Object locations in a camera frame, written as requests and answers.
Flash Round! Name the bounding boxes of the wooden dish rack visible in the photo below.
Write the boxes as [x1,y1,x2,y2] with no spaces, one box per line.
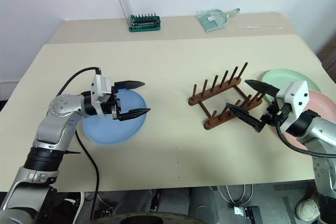
[187,62,264,130]

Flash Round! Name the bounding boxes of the blue plate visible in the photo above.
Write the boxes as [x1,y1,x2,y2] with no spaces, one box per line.
[82,89,147,145]

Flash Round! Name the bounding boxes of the red plate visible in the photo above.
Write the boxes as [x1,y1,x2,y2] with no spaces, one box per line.
[284,90,336,153]

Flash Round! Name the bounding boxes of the green screwdriver bit set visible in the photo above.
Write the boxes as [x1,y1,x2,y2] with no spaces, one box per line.
[118,0,162,33]

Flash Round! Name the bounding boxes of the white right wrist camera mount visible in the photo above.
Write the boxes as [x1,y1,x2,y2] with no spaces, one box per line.
[275,80,310,119]

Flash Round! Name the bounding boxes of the white shoe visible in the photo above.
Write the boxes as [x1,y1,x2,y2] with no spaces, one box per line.
[295,198,320,221]

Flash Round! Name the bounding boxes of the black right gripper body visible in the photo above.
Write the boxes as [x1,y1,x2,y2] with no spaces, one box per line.
[254,98,292,133]

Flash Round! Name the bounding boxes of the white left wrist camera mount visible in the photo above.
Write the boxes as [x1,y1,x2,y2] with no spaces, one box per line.
[90,73,114,104]

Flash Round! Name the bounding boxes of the clear thin plastic stick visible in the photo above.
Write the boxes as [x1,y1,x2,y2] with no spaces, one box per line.
[238,24,284,30]

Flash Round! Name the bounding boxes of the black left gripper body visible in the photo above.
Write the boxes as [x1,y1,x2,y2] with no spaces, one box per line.
[98,85,123,121]

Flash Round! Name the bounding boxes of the clear glass dish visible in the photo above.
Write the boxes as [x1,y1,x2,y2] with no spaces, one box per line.
[196,8,241,34]

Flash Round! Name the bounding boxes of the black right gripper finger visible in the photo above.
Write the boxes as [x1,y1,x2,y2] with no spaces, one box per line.
[244,79,280,98]
[226,102,264,131]

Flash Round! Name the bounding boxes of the white cables under table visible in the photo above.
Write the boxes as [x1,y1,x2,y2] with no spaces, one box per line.
[217,184,254,205]

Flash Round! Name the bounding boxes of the green plate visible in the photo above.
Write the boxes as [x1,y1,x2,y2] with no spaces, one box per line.
[261,69,321,103]

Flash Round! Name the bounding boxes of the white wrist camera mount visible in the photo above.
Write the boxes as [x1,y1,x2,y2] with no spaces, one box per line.
[90,73,114,104]
[275,80,310,119]

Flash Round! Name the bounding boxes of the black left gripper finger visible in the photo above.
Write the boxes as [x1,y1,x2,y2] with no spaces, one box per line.
[117,108,152,122]
[114,80,146,91]

